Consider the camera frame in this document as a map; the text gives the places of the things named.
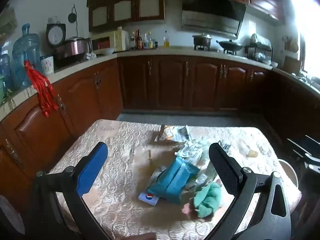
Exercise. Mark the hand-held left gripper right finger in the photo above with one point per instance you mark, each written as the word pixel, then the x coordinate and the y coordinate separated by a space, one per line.
pixel 223 170

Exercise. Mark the dish rack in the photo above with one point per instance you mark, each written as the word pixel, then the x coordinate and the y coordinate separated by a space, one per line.
pixel 260 47

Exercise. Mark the beige patterned tablecloth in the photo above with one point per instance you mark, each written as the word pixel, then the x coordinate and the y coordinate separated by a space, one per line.
pixel 117 155

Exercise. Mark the blue white card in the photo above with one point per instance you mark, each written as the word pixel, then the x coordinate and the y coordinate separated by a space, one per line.
pixel 148 198

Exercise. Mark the crumpled white plastic bag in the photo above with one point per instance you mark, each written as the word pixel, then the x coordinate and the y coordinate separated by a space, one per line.
pixel 192 150

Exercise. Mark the kitchen scale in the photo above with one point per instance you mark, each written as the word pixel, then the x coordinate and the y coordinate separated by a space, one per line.
pixel 55 35

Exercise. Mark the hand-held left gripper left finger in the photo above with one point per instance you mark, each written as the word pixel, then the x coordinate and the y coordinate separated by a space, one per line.
pixel 92 166

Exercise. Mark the black wok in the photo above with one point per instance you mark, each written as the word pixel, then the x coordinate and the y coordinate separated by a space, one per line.
pixel 230 45

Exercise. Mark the large blue water jug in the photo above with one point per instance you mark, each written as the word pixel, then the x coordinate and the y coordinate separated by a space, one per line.
pixel 26 55
pixel 3 67

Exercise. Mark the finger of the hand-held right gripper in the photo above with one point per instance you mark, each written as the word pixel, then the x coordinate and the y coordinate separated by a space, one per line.
pixel 303 147

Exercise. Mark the row of condiment bottles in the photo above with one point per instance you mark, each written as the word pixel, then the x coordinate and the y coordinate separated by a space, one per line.
pixel 140 41

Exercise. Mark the black round wall hanger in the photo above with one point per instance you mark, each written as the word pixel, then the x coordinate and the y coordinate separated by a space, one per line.
pixel 72 17

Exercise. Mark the orange white snack packet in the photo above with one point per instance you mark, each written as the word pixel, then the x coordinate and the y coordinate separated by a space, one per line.
pixel 168 132

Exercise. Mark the brown lower kitchen cabinets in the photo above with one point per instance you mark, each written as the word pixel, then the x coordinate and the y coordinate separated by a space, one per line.
pixel 175 80

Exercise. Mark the stainless rice cooker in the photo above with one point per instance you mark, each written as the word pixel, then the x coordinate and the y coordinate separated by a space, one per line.
pixel 72 48

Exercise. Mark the range hood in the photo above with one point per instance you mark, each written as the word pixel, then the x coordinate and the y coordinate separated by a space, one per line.
pixel 212 12

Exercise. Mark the gas stove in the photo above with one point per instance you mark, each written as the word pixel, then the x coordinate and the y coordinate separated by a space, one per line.
pixel 215 50

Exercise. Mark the white printed packet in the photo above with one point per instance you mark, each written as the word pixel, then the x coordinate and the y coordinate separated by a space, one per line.
pixel 182 133

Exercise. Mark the floral white cup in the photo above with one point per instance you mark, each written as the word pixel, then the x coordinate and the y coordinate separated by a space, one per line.
pixel 47 65

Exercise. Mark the cream microwave oven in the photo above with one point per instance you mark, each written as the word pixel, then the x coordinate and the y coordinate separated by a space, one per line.
pixel 110 41

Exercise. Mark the wooden spoon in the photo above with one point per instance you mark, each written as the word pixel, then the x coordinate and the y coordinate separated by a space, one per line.
pixel 251 153

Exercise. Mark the white bin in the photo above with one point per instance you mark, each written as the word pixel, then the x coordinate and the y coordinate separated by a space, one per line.
pixel 282 161

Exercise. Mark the white bowl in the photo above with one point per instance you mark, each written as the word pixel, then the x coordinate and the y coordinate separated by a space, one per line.
pixel 103 51

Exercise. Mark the wooden cutting board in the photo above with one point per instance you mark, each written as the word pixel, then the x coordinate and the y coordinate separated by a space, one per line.
pixel 292 64

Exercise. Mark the small brown stick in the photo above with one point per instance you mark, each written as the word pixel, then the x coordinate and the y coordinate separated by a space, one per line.
pixel 150 156

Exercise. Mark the lidded cooking pot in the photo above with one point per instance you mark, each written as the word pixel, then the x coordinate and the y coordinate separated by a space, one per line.
pixel 202 40

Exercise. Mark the yellow oil bottle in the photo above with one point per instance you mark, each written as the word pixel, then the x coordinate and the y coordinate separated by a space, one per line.
pixel 166 40

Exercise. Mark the pink wrapper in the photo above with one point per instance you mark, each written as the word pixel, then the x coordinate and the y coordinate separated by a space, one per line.
pixel 188 208

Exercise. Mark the teal tissue packet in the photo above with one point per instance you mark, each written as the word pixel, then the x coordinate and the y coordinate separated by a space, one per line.
pixel 172 180

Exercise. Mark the green cloth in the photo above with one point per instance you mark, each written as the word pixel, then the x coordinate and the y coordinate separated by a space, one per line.
pixel 207 200

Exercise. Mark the red tassel ornament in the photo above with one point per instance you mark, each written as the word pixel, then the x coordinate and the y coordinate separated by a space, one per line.
pixel 41 90

